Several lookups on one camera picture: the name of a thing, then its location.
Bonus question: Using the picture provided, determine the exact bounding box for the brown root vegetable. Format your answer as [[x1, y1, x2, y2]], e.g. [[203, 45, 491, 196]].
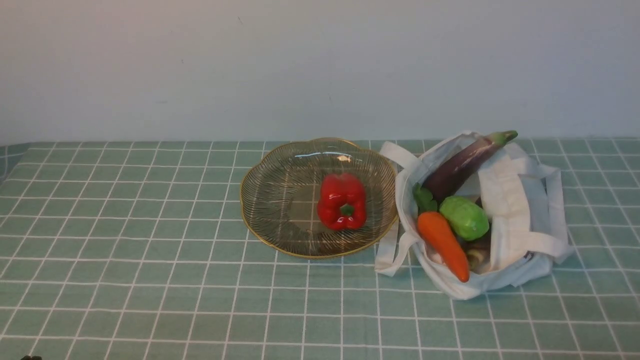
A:
[[461, 230, 491, 272]]

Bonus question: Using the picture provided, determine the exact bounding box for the gold rimmed glass bowl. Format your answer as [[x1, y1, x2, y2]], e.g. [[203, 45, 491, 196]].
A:
[[240, 137, 398, 259]]

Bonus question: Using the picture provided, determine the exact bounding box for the green checkered tablecloth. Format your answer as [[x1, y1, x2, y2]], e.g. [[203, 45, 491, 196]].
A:
[[0, 138, 640, 360]]

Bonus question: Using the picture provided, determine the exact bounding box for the red bell pepper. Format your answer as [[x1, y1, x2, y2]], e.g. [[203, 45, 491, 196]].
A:
[[317, 172, 367, 231]]

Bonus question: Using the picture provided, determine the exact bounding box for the orange carrot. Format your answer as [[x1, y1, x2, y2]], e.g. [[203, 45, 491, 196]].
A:
[[412, 183, 470, 283]]

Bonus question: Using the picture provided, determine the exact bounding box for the green cabbage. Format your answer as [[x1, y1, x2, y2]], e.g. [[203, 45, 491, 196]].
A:
[[439, 195, 490, 242]]

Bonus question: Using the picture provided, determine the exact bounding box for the white cloth bag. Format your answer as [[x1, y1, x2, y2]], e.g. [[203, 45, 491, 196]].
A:
[[374, 131, 573, 300]]

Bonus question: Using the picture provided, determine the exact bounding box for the purple eggplant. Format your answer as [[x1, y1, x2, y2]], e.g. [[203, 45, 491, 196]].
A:
[[422, 130, 518, 204]]

